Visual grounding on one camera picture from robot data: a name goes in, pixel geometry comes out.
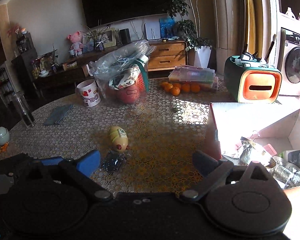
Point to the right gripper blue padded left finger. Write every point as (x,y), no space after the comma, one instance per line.
(89,163)

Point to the dark crinkled wrapper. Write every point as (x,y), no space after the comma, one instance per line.
(113,161)

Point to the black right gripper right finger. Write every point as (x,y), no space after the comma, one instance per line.
(214,173)

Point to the clear flat plastic case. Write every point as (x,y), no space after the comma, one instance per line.
(204,77)

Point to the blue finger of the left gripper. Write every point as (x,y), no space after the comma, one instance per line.
(51,161)

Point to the white strawberry mug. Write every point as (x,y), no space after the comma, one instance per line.
(88,91)

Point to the dark low tv bench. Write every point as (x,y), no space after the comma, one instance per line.
(63,83)

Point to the green white packet in box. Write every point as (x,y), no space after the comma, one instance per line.
(291,156)

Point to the white snack packet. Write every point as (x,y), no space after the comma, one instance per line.
(286,174)

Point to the black wall television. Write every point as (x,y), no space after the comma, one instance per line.
(125,1)

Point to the red white cardboard box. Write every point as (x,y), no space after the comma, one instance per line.
(228,122)

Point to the orange tangerine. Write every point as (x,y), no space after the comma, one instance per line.
(168,87)
(195,88)
(175,91)
(185,87)

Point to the framed photo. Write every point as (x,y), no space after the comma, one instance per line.
(108,37)

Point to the orange green storage stool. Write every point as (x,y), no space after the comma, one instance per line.
(251,81)

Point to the glass water bottle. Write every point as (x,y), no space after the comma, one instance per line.
(23,109)

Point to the clear plastic bag of goods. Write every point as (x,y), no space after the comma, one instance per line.
(122,75)

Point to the wooden drawer cabinet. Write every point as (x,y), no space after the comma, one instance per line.
(167,55)

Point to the black speaker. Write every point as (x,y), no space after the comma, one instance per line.
(125,36)

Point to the white front-load washing machine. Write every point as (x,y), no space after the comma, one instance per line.
(289,63)

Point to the tall green potted plant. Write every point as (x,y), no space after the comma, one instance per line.
(188,27)

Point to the yellow egg shaped toy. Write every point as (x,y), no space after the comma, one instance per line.
(119,139)

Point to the pink pig plush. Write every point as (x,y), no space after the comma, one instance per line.
(76,42)

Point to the blue folded cloth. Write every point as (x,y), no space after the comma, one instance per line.
(57,115)

